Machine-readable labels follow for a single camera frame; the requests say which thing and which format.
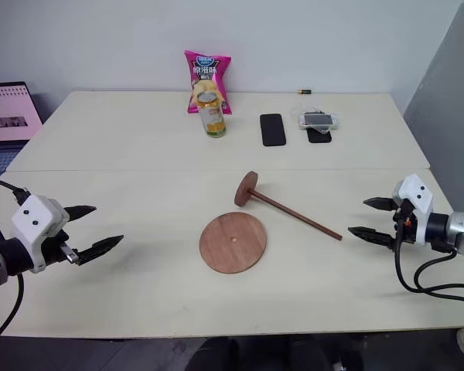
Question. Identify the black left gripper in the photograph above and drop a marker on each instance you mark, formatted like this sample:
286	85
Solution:
58	249

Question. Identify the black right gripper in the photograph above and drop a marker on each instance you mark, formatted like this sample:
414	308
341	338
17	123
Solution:
406	224

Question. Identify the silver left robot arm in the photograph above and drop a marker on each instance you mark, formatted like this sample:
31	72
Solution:
0	257

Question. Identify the wooden rod with knob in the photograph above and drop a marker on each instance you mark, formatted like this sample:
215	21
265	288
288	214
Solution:
245	190

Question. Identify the small black phone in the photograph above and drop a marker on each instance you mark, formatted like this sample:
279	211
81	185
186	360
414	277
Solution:
320	137

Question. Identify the smartphone in clear case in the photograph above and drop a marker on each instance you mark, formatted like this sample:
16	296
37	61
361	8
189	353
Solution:
319	121

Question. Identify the black smartphone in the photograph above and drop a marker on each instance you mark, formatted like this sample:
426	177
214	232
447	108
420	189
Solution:
273	130

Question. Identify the open laptop pink screen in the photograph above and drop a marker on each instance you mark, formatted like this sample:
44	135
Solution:
7	112

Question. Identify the round wooden base disc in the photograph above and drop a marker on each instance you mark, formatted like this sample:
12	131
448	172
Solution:
234	247

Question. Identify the green gold battery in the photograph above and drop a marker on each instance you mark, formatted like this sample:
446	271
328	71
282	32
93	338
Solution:
304	91

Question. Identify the yellow drink can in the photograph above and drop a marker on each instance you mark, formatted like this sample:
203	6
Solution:
214	120

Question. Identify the pink chips bag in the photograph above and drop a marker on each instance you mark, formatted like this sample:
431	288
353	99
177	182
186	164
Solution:
207	73

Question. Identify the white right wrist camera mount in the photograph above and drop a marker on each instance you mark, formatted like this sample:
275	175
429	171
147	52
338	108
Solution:
419	199

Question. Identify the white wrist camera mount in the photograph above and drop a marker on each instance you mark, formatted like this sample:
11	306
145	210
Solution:
419	199
33	222

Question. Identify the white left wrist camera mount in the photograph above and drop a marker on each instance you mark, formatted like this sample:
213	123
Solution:
33	222

